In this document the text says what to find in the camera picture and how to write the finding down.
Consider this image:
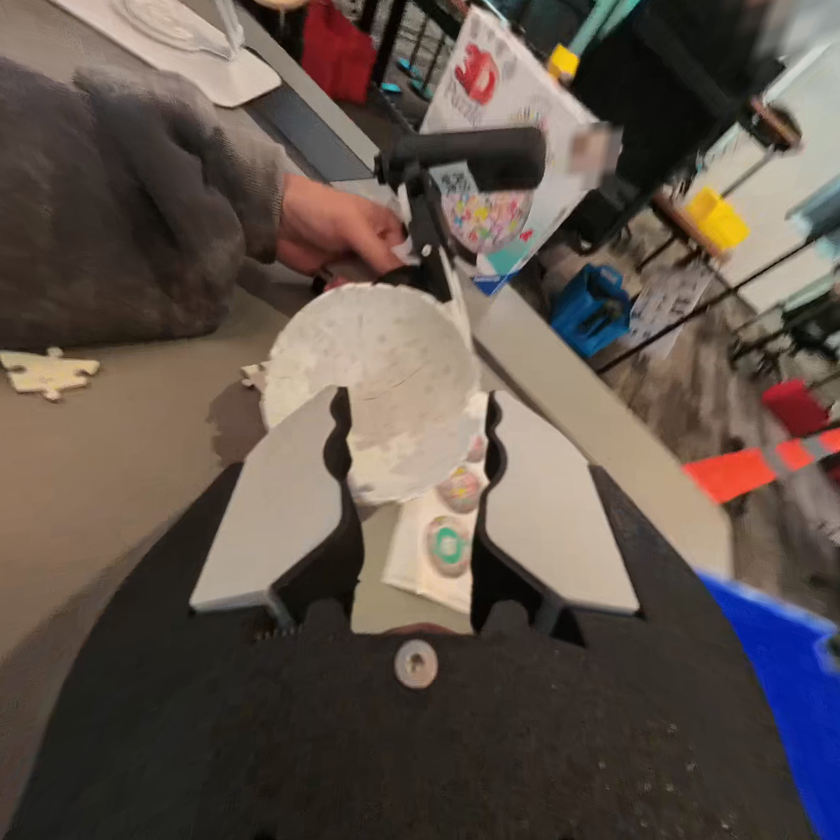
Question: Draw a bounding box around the red fabric bag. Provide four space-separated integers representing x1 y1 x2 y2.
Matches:
301 0 380 105

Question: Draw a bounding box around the orange traffic cone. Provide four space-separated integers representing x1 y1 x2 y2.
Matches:
681 427 840 506

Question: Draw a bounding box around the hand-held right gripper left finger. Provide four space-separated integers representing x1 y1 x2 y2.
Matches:
189 386 365 634

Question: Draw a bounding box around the colourful puzzle ball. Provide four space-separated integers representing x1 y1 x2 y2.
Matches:
258 282 492 508

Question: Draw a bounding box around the yellow plastic bin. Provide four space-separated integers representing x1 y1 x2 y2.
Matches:
684 185 751 256

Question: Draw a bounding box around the printed instruction sign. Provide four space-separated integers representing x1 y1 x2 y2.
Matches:
629 262 716 361

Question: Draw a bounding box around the puzzle instruction sheet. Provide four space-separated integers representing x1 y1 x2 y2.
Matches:
382 394 492 613

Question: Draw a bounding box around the blue tote bag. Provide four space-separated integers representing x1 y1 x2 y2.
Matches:
549 262 636 360

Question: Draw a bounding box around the colourful puzzle box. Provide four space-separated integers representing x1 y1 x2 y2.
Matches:
419 5 623 298

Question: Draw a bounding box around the red plastic bin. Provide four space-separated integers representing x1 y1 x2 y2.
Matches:
761 378 833 439

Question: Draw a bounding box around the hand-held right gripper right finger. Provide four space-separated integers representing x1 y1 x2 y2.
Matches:
470 390 642 635

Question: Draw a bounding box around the person's left hand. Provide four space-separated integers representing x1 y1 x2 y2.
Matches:
276 174 409 277

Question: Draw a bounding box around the wooden top table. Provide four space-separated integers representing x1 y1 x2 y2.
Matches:
646 190 732 266

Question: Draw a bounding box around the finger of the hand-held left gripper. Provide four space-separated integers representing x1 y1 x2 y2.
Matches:
437 248 476 349

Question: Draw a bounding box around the person's left forearm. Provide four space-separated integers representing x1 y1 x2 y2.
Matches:
0 56 293 352

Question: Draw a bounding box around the blue plastic bin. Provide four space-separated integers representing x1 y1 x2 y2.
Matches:
694 570 840 840

